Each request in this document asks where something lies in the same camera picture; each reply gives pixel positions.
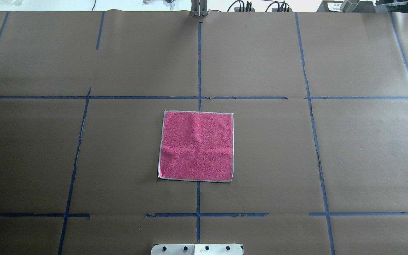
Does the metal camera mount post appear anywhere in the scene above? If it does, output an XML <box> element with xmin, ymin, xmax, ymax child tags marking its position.
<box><xmin>191</xmin><ymin>0</ymin><xmax>209</xmax><ymax>17</ymax></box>

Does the pink and grey towel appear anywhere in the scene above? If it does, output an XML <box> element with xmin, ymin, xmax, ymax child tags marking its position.
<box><xmin>158</xmin><ymin>111</ymin><xmax>234</xmax><ymax>183</ymax></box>

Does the black power strip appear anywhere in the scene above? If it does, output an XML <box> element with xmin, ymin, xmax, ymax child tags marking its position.
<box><xmin>227</xmin><ymin>0</ymin><xmax>255</xmax><ymax>12</ymax></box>
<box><xmin>265</xmin><ymin>0</ymin><xmax>293</xmax><ymax>12</ymax></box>

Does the black power strip left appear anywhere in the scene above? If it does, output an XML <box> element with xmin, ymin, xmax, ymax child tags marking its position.
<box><xmin>227</xmin><ymin>0</ymin><xmax>255</xmax><ymax>12</ymax></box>

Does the dark box with label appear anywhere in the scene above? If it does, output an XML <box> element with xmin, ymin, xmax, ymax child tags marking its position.
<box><xmin>316</xmin><ymin>0</ymin><xmax>376</xmax><ymax>13</ymax></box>

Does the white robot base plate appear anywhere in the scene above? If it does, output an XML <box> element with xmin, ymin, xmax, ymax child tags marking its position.
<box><xmin>150</xmin><ymin>243</ymin><xmax>244</xmax><ymax>255</ymax></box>

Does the black power strip right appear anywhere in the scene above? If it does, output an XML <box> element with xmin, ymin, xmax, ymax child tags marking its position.
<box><xmin>265</xmin><ymin>0</ymin><xmax>293</xmax><ymax>12</ymax></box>

